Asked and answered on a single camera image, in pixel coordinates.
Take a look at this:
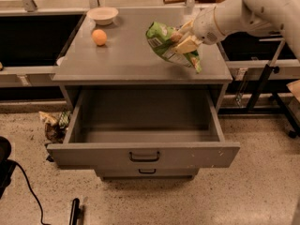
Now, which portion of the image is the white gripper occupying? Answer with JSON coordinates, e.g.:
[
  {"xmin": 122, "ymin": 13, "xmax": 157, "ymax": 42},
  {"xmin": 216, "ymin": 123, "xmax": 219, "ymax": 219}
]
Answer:
[{"xmin": 172, "ymin": 7, "xmax": 226, "ymax": 54}]

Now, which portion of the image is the green rice chip bag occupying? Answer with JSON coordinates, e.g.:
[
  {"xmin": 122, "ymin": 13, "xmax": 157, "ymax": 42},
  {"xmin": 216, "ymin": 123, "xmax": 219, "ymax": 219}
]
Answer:
[{"xmin": 145, "ymin": 22, "xmax": 202, "ymax": 73}]

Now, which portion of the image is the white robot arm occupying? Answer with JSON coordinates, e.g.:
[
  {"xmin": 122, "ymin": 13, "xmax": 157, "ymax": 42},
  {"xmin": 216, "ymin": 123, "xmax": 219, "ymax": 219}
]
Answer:
[{"xmin": 174, "ymin": 0, "xmax": 300, "ymax": 59}]

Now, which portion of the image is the grey drawer cabinet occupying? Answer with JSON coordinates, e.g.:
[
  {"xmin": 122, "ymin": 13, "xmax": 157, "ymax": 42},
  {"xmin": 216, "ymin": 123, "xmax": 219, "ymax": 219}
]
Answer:
[{"xmin": 52, "ymin": 7, "xmax": 233, "ymax": 112}]

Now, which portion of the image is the open grey top drawer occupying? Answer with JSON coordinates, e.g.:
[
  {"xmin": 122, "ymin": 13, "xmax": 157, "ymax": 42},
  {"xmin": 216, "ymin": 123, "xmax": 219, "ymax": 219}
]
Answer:
[{"xmin": 48, "ymin": 87, "xmax": 239, "ymax": 170}]

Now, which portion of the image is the grey lower drawer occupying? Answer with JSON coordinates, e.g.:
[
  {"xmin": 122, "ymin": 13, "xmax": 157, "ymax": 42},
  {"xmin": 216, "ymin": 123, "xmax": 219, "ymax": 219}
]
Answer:
[{"xmin": 95, "ymin": 169, "xmax": 199, "ymax": 181}]

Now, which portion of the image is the wooden stick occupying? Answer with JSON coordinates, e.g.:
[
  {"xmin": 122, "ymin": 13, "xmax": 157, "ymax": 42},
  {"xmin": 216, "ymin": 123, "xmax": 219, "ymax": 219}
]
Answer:
[{"xmin": 163, "ymin": 0, "xmax": 186, "ymax": 4}]

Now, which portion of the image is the white bowl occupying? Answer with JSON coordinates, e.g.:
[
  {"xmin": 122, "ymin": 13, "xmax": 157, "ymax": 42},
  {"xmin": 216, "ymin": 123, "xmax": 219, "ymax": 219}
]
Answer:
[{"xmin": 87, "ymin": 7, "xmax": 118, "ymax": 25}]

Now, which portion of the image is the orange fruit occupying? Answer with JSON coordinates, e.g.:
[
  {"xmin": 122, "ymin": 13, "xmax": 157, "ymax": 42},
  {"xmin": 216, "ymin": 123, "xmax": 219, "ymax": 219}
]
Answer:
[{"xmin": 92, "ymin": 29, "xmax": 107, "ymax": 46}]

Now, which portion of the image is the pile of snack bags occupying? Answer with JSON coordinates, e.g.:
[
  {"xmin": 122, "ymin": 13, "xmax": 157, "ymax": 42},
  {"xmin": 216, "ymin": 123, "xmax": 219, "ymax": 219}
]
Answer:
[{"xmin": 39, "ymin": 111, "xmax": 71, "ymax": 143}]

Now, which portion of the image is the black object on floor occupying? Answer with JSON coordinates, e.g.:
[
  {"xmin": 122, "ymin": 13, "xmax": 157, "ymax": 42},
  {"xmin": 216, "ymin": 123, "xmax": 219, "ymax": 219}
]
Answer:
[{"xmin": 68, "ymin": 198, "xmax": 84, "ymax": 225}]

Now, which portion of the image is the black device at left edge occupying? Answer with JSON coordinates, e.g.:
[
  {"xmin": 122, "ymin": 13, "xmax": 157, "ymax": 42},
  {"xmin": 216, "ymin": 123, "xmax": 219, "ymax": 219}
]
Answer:
[{"xmin": 0, "ymin": 136, "xmax": 16, "ymax": 199}]

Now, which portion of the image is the black stand frame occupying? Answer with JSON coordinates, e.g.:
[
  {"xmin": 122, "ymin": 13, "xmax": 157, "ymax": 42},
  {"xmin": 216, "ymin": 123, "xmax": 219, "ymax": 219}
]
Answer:
[{"xmin": 218, "ymin": 40, "xmax": 300, "ymax": 139}]

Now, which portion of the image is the black top drawer handle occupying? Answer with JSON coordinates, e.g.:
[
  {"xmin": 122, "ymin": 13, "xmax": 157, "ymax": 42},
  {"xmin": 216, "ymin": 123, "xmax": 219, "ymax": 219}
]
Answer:
[{"xmin": 128, "ymin": 152, "xmax": 160, "ymax": 163}]

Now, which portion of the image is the black drawer handle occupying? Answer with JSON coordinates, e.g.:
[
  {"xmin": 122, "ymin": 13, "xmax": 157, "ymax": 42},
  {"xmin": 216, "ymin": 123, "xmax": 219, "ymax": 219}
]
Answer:
[
  {"xmin": 138, "ymin": 169, "xmax": 157, "ymax": 174},
  {"xmin": 128, "ymin": 152, "xmax": 160, "ymax": 163}
]

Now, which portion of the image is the black lower drawer handle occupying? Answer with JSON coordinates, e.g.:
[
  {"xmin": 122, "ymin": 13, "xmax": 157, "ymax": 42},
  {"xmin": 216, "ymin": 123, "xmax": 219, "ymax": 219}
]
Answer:
[{"xmin": 138, "ymin": 169, "xmax": 157, "ymax": 174}]

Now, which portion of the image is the black cable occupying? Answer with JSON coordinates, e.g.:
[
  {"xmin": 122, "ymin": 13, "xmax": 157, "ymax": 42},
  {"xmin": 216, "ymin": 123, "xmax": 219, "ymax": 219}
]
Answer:
[{"xmin": 12, "ymin": 160, "xmax": 53, "ymax": 225}]

